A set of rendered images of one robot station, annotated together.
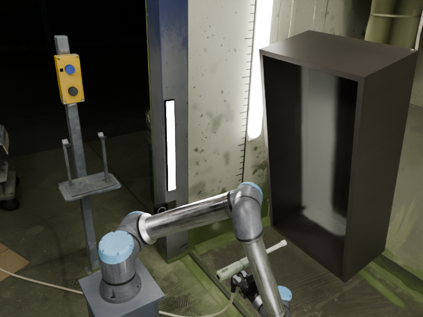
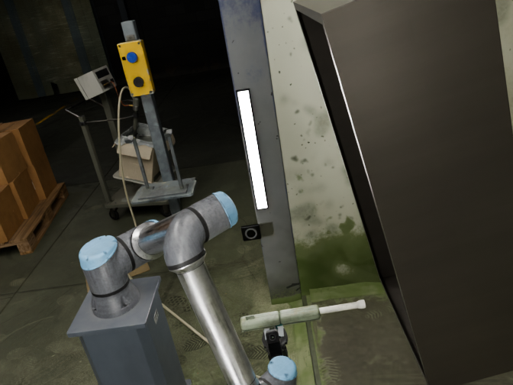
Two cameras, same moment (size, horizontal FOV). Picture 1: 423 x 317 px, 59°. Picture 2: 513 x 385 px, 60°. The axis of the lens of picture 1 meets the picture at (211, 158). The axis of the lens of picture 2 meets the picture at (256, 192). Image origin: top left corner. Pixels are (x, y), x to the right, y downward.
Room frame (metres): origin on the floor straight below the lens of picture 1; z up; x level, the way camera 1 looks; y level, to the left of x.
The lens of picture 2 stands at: (0.49, -1.02, 1.71)
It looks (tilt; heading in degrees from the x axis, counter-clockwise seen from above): 25 degrees down; 38
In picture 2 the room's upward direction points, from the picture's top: 10 degrees counter-clockwise
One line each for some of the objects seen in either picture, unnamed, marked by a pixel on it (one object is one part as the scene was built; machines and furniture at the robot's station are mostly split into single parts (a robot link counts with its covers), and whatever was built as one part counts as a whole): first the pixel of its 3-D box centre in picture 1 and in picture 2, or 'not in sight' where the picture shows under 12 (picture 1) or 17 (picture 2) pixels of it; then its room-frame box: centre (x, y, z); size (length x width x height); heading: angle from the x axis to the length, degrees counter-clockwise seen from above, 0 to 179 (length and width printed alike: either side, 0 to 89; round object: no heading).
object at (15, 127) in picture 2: not in sight; (17, 143); (2.50, 3.31, 0.69); 0.38 x 0.29 x 0.36; 40
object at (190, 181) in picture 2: (89, 185); (165, 190); (1.96, 0.74, 0.78); 0.31 x 0.23 x 0.01; 125
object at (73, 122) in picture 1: (80, 170); (167, 174); (2.08, 0.82, 0.82); 0.06 x 0.06 x 1.64; 35
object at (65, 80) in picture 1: (69, 78); (137, 68); (2.03, 0.79, 1.42); 0.12 x 0.06 x 0.26; 125
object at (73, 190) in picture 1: (86, 161); (156, 163); (1.94, 0.73, 0.95); 0.26 x 0.15 x 0.32; 125
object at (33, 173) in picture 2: not in sight; (30, 177); (2.51, 3.33, 0.33); 0.38 x 0.29 x 0.36; 42
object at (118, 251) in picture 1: (118, 255); (104, 263); (1.30, 0.40, 0.83); 0.17 x 0.15 x 0.18; 169
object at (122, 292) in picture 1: (119, 279); (113, 292); (1.29, 0.41, 0.69); 0.19 x 0.19 x 0.10
